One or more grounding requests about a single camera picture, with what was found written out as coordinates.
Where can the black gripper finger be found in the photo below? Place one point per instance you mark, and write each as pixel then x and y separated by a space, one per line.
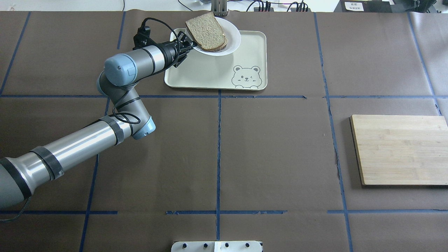
pixel 188 45

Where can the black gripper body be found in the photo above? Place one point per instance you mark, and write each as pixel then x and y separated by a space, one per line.
pixel 170 53

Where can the white round plate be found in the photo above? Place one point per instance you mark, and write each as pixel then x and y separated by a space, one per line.
pixel 232 35

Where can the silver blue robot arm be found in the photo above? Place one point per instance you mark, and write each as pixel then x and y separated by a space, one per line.
pixel 122 72

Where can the cream bear serving tray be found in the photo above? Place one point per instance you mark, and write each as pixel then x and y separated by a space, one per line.
pixel 244 69

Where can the black power adapter box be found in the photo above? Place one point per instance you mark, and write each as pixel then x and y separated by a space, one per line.
pixel 365 6

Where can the wooden cutting board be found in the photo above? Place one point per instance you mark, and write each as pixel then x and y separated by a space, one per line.
pixel 401 149

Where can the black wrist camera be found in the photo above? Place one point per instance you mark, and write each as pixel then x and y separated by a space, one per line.
pixel 142 38

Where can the aluminium frame post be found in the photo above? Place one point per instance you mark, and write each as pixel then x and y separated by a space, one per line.
pixel 219 7

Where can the white mounting pedestal column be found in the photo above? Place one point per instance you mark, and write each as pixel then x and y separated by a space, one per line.
pixel 218 246

